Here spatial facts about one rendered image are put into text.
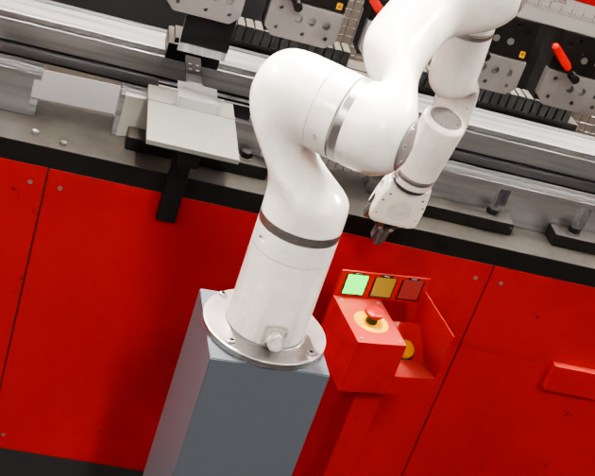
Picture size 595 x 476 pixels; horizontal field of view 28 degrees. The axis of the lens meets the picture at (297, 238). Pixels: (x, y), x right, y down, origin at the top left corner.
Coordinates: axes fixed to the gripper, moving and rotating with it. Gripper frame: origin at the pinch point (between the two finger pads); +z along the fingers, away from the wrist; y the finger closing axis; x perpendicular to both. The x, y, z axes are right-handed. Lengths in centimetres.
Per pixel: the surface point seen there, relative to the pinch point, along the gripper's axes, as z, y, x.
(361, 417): 29.4, 6.0, -23.5
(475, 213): 4.6, 26.1, 17.9
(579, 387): 32, 63, -1
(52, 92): 148, -58, 195
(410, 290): 8.0, 9.5, -5.9
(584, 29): -38, 33, 33
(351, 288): 8.6, -3.2, -8.3
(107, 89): 142, -38, 198
